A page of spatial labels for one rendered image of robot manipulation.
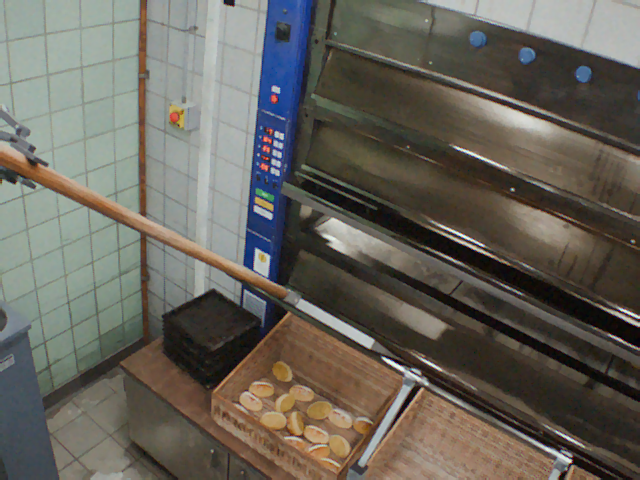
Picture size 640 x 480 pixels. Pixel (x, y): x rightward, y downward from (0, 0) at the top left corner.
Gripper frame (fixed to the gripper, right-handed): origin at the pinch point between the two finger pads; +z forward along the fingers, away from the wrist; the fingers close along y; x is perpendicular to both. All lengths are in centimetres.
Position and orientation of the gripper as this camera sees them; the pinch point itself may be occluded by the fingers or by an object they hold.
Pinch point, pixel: (23, 165)
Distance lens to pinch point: 98.4
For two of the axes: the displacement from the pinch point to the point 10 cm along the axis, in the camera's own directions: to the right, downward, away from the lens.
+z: 8.0, 4.1, -4.3
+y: -4.9, 8.7, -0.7
